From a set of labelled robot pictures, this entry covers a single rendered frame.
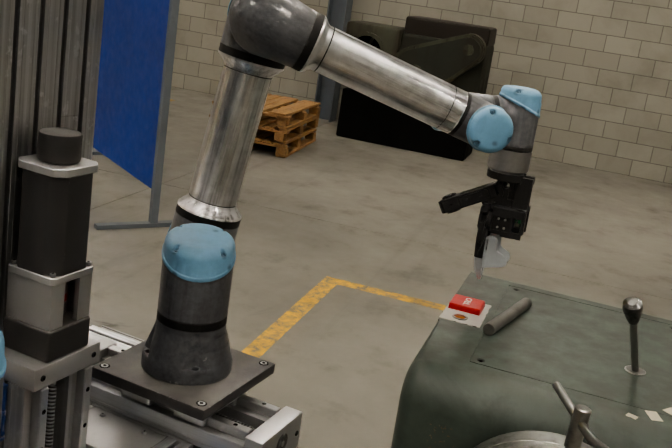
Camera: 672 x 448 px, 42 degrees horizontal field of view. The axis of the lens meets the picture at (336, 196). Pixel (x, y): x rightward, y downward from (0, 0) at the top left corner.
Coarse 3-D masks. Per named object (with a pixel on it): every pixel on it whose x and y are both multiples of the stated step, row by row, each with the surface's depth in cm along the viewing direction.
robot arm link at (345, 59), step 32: (256, 0) 135; (288, 0) 135; (256, 32) 135; (288, 32) 133; (320, 32) 134; (288, 64) 137; (320, 64) 136; (352, 64) 136; (384, 64) 137; (384, 96) 139; (416, 96) 139; (448, 96) 140; (448, 128) 142; (480, 128) 139; (512, 128) 140
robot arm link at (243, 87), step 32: (224, 32) 148; (224, 64) 150; (256, 64) 145; (224, 96) 149; (256, 96) 149; (224, 128) 149; (256, 128) 152; (224, 160) 150; (192, 192) 153; (224, 192) 152; (224, 224) 152
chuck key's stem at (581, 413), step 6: (576, 408) 118; (582, 408) 118; (588, 408) 118; (576, 414) 118; (582, 414) 117; (588, 414) 117; (576, 420) 118; (582, 420) 117; (588, 420) 118; (570, 426) 119; (576, 426) 118; (570, 432) 118; (576, 432) 118; (570, 438) 118; (576, 438) 118; (582, 438) 118; (564, 444) 119; (570, 444) 119; (576, 444) 118
